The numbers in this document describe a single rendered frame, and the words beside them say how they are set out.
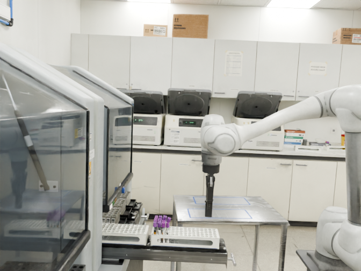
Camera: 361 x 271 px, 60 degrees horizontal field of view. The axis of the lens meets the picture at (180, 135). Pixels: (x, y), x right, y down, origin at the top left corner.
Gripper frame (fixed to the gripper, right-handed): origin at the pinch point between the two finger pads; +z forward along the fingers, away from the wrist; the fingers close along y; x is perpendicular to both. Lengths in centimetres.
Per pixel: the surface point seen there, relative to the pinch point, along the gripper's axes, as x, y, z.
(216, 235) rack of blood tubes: 3.8, 1.4, 11.3
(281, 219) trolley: 43, -33, 15
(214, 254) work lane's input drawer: 3.0, 6.6, 17.7
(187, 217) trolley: -8.7, -29.1, 15.4
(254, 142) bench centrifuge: 70, -230, -2
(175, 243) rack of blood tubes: -13.7, 4.6, 14.7
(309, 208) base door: 139, -229, 73
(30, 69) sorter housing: -62, 33, -55
